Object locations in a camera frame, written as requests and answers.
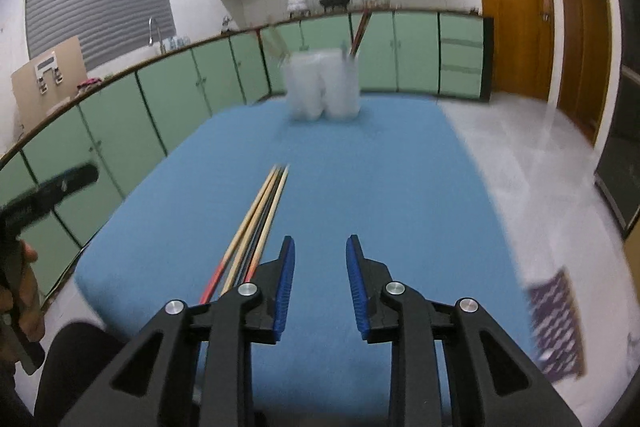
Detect white utensil holder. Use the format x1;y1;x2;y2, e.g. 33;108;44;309
281;48;362;122

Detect blue tablecloth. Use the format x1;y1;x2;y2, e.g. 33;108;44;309
74;96;538;427

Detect person's left hand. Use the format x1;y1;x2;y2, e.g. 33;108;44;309
11;243;47;343

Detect closed wooden door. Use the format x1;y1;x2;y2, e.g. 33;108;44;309
466;0;556;102

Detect pale wooden chopstick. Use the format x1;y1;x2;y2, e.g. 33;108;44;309
260;26;290;60

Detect person's dark trouser leg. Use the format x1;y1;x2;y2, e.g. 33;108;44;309
34;322;132;427

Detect row of chopsticks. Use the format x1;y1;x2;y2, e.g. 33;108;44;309
199;163;291;305

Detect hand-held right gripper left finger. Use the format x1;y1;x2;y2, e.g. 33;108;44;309
59;235;297;427

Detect reddish brown chopstick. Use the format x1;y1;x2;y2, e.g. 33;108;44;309
350;10;368;56
353;9;372;56

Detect beige water purifier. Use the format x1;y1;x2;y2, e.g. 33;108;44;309
11;36;88;128

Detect open wooden door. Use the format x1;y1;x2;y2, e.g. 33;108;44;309
551;0;615;148

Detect purple patterned floor mat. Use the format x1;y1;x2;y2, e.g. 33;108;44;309
527;268;586;380

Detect green base cabinets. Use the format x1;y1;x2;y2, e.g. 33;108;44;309
0;9;495;303

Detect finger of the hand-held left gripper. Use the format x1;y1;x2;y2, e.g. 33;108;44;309
34;163;99;206

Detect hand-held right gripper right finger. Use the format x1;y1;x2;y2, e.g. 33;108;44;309
346;234;583;427

